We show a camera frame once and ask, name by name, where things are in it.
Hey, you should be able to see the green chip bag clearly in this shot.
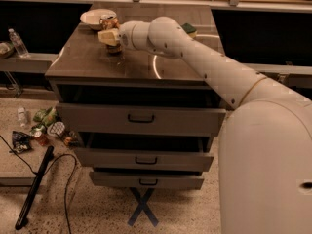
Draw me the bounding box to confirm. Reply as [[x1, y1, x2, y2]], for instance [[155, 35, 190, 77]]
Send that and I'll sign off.
[[33, 107, 59, 127]]

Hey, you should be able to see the grey drawer cabinet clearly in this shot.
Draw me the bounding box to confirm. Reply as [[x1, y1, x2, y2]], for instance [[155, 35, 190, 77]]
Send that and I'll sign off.
[[45, 2, 235, 191]]

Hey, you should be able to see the white bowl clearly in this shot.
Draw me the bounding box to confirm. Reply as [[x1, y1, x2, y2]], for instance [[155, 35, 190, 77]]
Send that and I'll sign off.
[[80, 9, 116, 30]]

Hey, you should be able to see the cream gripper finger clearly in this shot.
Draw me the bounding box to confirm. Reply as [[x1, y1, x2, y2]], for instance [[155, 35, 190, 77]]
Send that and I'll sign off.
[[97, 30, 112, 45]]

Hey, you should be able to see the dark snack bag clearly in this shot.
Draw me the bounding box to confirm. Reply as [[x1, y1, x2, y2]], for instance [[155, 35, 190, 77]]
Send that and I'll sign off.
[[12, 131, 31, 153]]

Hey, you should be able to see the black bar on floor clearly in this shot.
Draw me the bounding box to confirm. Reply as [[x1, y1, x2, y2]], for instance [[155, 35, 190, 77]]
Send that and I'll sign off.
[[15, 146, 54, 230]]

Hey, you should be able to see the small plastic bottle on floor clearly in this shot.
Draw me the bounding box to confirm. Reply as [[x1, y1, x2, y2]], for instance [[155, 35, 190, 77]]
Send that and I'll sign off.
[[17, 107, 28, 127]]

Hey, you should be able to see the red can on floor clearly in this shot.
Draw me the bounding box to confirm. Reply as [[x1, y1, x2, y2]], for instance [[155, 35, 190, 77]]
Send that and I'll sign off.
[[33, 131, 49, 146]]

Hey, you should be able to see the top grey drawer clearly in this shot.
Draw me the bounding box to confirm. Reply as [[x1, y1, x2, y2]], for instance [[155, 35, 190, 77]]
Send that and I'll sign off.
[[56, 103, 226, 137]]

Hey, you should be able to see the bowl on left ledge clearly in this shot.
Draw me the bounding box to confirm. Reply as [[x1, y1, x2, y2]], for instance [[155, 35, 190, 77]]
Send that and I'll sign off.
[[0, 42, 15, 59]]

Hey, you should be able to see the black cable on floor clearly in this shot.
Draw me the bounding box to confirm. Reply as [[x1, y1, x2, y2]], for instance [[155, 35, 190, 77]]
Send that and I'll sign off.
[[0, 134, 80, 234]]

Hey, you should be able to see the bottom grey drawer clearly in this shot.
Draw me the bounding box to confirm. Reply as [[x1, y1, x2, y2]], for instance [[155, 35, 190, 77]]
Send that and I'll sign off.
[[90, 172, 204, 190]]

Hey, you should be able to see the orange soda can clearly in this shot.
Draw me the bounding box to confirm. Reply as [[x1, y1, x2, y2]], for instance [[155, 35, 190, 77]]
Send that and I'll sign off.
[[99, 16, 122, 55]]

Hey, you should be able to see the clear plastic water bottle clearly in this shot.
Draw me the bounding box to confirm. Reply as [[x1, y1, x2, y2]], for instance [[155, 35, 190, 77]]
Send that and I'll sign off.
[[9, 28, 30, 58]]

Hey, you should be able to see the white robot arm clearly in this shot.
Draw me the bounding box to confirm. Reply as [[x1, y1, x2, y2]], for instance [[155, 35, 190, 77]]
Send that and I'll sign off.
[[98, 17, 312, 234]]

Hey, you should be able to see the green yellow sponge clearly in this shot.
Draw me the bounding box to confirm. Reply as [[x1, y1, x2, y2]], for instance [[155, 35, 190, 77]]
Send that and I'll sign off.
[[181, 23, 197, 38]]

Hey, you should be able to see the grey drawer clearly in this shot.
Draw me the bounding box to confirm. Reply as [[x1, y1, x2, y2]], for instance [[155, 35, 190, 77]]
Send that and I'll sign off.
[[75, 148, 214, 172], [90, 172, 204, 190], [56, 103, 226, 137]]

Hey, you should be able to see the middle grey drawer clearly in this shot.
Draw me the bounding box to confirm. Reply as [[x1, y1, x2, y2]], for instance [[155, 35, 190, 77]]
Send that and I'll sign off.
[[75, 148, 214, 172]]

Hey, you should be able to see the white patterned cup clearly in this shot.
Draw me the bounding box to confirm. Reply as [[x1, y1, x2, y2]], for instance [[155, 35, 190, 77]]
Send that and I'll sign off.
[[47, 121, 65, 137]]

